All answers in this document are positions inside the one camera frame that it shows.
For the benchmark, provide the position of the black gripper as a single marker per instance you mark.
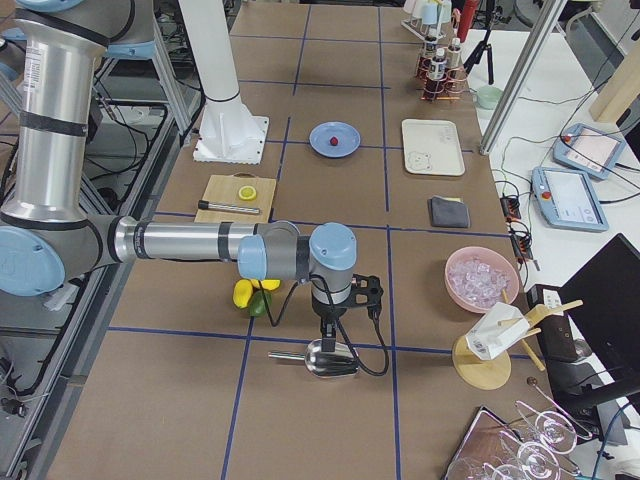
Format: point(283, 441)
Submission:
point(327, 311)

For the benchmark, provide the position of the blue plate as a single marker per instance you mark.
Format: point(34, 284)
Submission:
point(348, 136)

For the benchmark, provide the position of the metal scoop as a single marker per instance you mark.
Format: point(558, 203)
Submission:
point(324, 364)

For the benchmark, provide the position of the green lime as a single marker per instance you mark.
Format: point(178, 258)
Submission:
point(259, 303)

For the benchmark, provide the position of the yellow lemon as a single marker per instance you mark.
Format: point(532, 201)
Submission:
point(266, 284)
point(242, 293)

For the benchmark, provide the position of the wooden stand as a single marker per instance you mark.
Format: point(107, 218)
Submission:
point(492, 374)

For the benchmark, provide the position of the pink bowl with ice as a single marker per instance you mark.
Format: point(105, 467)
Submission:
point(476, 278)

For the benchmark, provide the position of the white carton on stand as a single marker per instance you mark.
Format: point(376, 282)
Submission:
point(497, 330)

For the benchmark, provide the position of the grey folded cloth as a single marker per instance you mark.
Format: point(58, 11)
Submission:
point(448, 213)

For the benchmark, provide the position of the cream bear tray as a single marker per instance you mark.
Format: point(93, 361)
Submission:
point(432, 147)

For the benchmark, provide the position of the wine glass near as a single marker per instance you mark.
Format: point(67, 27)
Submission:
point(531, 459)

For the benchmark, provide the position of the wine glass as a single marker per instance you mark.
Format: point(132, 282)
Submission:
point(531, 459)
point(550, 428)

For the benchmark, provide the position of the wine glass far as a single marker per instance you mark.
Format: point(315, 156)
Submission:
point(550, 428)

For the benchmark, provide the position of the teach pendant tablet near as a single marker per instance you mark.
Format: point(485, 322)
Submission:
point(567, 199)

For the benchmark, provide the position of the teach pendant tablet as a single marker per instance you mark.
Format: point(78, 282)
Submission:
point(585, 148)
point(567, 199)

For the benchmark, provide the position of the green bowl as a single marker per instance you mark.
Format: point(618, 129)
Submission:
point(488, 97)

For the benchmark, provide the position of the tea bottle middle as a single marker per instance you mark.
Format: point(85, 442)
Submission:
point(437, 65)

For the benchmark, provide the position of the tea bottle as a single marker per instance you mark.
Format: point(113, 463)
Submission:
point(453, 54)
point(430, 46)
point(437, 65)

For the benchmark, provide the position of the tea bottle front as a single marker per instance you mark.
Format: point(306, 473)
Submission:
point(430, 46)

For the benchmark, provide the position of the tea bottle back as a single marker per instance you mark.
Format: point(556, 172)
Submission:
point(453, 54)

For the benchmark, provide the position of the teach pendant tablet far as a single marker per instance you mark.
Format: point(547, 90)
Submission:
point(585, 148)

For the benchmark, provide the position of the blue cup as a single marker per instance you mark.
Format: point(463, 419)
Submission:
point(430, 12)

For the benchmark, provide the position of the red cylinder object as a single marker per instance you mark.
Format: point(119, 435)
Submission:
point(466, 19)

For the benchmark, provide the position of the black tripod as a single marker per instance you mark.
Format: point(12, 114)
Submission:
point(484, 47)

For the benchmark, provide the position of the steel knife handle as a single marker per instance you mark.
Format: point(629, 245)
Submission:
point(228, 208)

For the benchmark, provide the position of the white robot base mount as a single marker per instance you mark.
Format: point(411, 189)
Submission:
point(228, 132)

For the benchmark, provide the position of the copper wire bottle rack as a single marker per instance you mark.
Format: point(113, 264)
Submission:
point(451, 87)

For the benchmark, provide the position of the white wire cup rack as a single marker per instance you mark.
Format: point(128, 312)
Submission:
point(413, 22)

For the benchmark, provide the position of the aluminium frame post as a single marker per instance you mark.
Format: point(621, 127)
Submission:
point(533, 47)

